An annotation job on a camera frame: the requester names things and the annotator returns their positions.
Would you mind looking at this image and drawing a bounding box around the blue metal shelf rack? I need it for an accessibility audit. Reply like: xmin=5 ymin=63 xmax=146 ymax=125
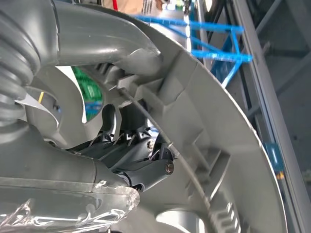
xmin=134 ymin=14 xmax=253 ymax=88

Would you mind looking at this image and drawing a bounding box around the green plastic crate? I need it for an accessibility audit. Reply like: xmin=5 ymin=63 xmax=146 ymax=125
xmin=72 ymin=67 xmax=103 ymax=122

